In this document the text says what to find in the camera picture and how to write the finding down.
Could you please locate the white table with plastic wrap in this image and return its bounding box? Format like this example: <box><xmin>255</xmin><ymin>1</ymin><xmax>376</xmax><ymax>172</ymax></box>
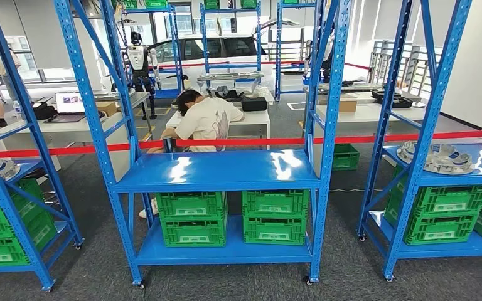
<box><xmin>169</xmin><ymin>85</ymin><xmax>276</xmax><ymax>107</ymax></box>

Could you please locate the black hard case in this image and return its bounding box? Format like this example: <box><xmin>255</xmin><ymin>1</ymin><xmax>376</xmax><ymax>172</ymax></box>
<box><xmin>240</xmin><ymin>96</ymin><xmax>269</xmax><ymax>112</ymax></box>

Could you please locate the grey fixture tray on stand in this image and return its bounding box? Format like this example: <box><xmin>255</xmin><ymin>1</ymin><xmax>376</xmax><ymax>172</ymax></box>
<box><xmin>196</xmin><ymin>72</ymin><xmax>266</xmax><ymax>83</ymax></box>

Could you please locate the white metal railing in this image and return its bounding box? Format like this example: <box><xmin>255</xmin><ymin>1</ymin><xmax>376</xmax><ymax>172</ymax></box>
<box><xmin>367</xmin><ymin>39</ymin><xmax>444</xmax><ymax>99</ymax></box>

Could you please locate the seated person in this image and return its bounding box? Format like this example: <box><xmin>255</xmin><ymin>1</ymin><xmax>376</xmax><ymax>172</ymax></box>
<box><xmin>137</xmin><ymin>88</ymin><xmax>245</xmax><ymax>219</ymax></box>

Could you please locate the open laptop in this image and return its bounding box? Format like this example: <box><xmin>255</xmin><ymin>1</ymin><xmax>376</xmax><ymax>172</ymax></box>
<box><xmin>45</xmin><ymin>92</ymin><xmax>87</xmax><ymax>125</ymax></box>

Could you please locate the brown cardboard box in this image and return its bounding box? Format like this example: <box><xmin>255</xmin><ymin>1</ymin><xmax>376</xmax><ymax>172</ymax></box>
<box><xmin>338</xmin><ymin>96</ymin><xmax>360</xmax><ymax>114</ymax></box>
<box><xmin>95</xmin><ymin>100</ymin><xmax>119</xmax><ymax>119</ymax></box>

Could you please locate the thin white floor cable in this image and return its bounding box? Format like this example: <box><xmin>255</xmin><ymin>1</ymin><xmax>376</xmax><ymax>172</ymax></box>
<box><xmin>328</xmin><ymin>187</ymin><xmax>386</xmax><ymax>194</ymax></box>

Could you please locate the small white desk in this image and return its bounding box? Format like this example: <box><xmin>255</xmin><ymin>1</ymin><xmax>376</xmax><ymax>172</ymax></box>
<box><xmin>164</xmin><ymin>108</ymin><xmax>272</xmax><ymax>152</ymax></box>

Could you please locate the black foam tray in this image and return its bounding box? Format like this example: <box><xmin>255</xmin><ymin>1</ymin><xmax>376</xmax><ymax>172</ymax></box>
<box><xmin>383</xmin><ymin>95</ymin><xmax>415</xmax><ymax>110</ymax></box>
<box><xmin>370</xmin><ymin>88</ymin><xmax>400</xmax><ymax>101</ymax></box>

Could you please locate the tall blue storage rack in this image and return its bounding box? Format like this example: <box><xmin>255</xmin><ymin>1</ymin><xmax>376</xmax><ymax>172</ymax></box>
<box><xmin>198</xmin><ymin>0</ymin><xmax>264</xmax><ymax>90</ymax></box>
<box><xmin>274</xmin><ymin>0</ymin><xmax>321</xmax><ymax>103</ymax></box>
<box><xmin>111</xmin><ymin>0</ymin><xmax>186</xmax><ymax>101</ymax></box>

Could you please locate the black car trim part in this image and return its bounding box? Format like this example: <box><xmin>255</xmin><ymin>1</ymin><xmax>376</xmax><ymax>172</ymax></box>
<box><xmin>213</xmin><ymin>85</ymin><xmax>244</xmax><ymax>101</ymax></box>

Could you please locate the long white desk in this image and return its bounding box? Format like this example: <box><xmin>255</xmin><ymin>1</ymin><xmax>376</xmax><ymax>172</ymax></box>
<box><xmin>311</xmin><ymin>101</ymin><xmax>427</xmax><ymax>176</ymax></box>
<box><xmin>0</xmin><ymin>109</ymin><xmax>132</xmax><ymax>184</ymax></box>

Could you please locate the flat grey fixture plate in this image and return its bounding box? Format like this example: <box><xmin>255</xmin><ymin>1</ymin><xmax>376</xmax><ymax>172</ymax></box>
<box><xmin>93</xmin><ymin>90</ymin><xmax>136</xmax><ymax>101</ymax></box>
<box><xmin>317</xmin><ymin>82</ymin><xmax>386</xmax><ymax>93</ymax></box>

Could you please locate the black bag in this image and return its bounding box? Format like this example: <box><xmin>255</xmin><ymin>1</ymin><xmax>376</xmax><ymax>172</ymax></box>
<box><xmin>30</xmin><ymin>103</ymin><xmax>58</xmax><ymax>122</ymax></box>

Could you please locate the white car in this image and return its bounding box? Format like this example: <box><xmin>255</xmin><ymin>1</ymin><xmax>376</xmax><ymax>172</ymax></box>
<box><xmin>147</xmin><ymin>33</ymin><xmax>277</xmax><ymax>95</ymax></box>

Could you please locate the black chrome barrier post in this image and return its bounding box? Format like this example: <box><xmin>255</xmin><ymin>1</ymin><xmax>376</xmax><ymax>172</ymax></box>
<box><xmin>162</xmin><ymin>135</ymin><xmax>179</xmax><ymax>154</ymax></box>

